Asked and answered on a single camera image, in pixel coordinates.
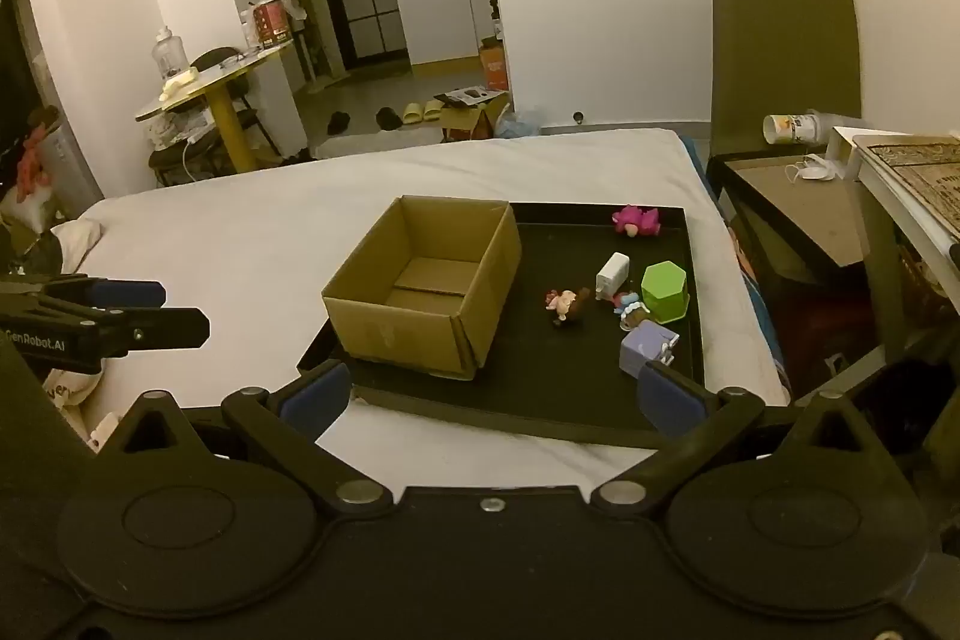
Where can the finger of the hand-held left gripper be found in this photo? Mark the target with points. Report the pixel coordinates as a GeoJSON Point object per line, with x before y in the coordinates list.
{"type": "Point", "coordinates": [127, 293]}
{"type": "Point", "coordinates": [165, 326]}

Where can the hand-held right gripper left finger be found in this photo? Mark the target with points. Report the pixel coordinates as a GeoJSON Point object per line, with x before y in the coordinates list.
{"type": "Point", "coordinates": [322, 394]}

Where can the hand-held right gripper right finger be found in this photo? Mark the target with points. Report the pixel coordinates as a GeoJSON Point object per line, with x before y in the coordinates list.
{"type": "Point", "coordinates": [667, 401]}

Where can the purple cube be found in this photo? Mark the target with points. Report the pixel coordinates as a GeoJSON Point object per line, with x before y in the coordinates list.
{"type": "Point", "coordinates": [645, 347]}

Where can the small blue-hat figurine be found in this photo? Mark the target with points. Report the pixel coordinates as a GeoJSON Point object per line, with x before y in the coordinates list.
{"type": "Point", "coordinates": [630, 308]}

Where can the green hexagonal box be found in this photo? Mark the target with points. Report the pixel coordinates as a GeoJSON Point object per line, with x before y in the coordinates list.
{"type": "Point", "coordinates": [666, 291]}

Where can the black tray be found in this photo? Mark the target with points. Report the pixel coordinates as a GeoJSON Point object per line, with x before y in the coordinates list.
{"type": "Point", "coordinates": [540, 377]}

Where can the brown-haired doll figurine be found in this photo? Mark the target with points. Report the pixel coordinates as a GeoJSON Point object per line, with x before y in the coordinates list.
{"type": "Point", "coordinates": [570, 304]}

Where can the white charger plug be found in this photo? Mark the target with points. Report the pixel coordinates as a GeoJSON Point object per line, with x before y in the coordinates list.
{"type": "Point", "coordinates": [611, 274]}

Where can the pink dinosaur figurine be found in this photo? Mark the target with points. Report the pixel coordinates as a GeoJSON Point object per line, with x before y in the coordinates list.
{"type": "Point", "coordinates": [636, 220]}

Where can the white pillow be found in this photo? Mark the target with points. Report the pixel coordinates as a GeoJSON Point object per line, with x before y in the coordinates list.
{"type": "Point", "coordinates": [73, 239]}

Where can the red cloth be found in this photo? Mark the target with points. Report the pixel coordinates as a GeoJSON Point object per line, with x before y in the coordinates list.
{"type": "Point", "coordinates": [30, 164]}

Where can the round table with yellow leg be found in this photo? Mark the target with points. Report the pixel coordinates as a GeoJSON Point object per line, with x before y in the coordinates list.
{"type": "Point", "coordinates": [229, 134]}

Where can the cream soft item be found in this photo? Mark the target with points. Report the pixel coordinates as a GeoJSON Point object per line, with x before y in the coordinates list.
{"type": "Point", "coordinates": [180, 83]}

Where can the black side table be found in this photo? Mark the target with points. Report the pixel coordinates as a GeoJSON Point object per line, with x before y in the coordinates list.
{"type": "Point", "coordinates": [810, 212]}

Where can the glass jar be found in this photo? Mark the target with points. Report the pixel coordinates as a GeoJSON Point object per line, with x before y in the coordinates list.
{"type": "Point", "coordinates": [170, 57]}

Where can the black chair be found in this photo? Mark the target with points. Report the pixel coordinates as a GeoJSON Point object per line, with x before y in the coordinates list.
{"type": "Point", "coordinates": [212, 57]}

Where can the white floor rug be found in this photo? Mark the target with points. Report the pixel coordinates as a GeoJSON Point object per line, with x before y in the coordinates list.
{"type": "Point", "coordinates": [375, 143]}

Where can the black slipper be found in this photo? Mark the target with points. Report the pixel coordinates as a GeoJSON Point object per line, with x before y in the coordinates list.
{"type": "Point", "coordinates": [339, 123]}
{"type": "Point", "coordinates": [388, 117]}

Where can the white face mask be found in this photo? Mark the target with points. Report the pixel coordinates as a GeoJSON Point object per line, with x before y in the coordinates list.
{"type": "Point", "coordinates": [814, 169]}

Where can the yellow slipper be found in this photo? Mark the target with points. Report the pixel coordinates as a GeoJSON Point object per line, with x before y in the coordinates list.
{"type": "Point", "coordinates": [433, 109]}
{"type": "Point", "coordinates": [411, 112]}

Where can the printed paper cup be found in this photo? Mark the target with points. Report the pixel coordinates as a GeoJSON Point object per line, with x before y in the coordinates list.
{"type": "Point", "coordinates": [787, 129]}

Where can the cardboard box with open flaps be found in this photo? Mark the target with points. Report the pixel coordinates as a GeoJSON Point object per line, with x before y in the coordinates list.
{"type": "Point", "coordinates": [465, 123]}

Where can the white desk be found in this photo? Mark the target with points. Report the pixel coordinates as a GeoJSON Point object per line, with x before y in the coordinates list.
{"type": "Point", "coordinates": [841, 149]}

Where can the red canister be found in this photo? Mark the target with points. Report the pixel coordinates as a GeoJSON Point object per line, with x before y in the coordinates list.
{"type": "Point", "coordinates": [270, 21]}

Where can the blue plastic bag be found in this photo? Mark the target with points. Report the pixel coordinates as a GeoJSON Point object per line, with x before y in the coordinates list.
{"type": "Point", "coordinates": [517, 123]}

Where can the patterned desk mat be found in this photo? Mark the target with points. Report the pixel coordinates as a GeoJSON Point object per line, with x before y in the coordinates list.
{"type": "Point", "coordinates": [930, 183]}

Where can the dark leaning panel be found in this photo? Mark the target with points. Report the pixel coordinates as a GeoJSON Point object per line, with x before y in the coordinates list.
{"type": "Point", "coordinates": [780, 55]}

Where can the orange box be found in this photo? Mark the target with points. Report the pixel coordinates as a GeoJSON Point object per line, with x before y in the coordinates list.
{"type": "Point", "coordinates": [495, 70]}

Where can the white kitchen cabinet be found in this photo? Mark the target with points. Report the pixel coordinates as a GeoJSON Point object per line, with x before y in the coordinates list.
{"type": "Point", "coordinates": [435, 10]}

